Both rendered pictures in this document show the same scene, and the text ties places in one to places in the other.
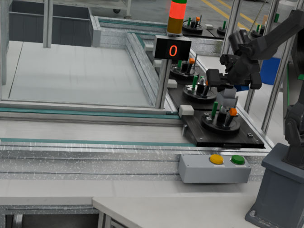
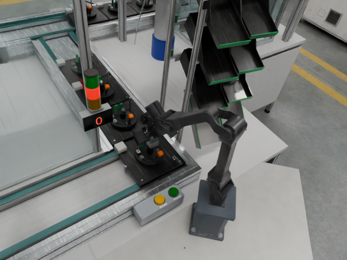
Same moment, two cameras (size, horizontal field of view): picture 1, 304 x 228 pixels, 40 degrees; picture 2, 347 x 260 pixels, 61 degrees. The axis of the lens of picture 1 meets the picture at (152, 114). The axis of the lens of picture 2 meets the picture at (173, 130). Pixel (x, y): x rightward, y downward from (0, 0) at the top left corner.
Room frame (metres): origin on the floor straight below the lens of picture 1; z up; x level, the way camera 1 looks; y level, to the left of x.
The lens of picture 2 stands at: (0.55, 0.05, 2.05)
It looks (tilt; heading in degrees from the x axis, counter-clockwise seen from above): 47 degrees down; 334
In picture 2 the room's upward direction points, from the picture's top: 9 degrees clockwise
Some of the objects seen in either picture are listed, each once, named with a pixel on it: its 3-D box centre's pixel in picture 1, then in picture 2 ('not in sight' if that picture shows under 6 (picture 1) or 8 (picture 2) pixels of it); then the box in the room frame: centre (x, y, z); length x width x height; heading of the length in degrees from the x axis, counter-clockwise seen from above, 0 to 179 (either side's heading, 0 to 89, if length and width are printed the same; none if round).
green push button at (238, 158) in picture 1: (237, 160); (173, 192); (1.14, -0.28, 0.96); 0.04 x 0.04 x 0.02
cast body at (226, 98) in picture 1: (226, 92); (150, 135); (1.36, -0.24, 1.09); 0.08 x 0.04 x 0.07; 15
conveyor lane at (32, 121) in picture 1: (133, 134); (87, 187); (1.29, 0.05, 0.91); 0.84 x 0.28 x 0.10; 105
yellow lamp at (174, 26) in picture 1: (175, 24); (94, 100); (1.41, -0.03, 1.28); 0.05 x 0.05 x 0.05
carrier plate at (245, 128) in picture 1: (219, 128); (149, 156); (1.35, -0.24, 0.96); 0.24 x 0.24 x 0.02; 15
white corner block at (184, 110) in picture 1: (186, 112); (120, 148); (1.42, -0.12, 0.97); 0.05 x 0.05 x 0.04; 15
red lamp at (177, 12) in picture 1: (177, 9); (92, 90); (1.41, -0.03, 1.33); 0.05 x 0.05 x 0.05
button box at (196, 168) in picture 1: (214, 168); (158, 203); (1.12, -0.22, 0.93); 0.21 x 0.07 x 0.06; 105
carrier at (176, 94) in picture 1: (201, 86); (123, 113); (1.59, -0.18, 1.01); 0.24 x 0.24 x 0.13; 15
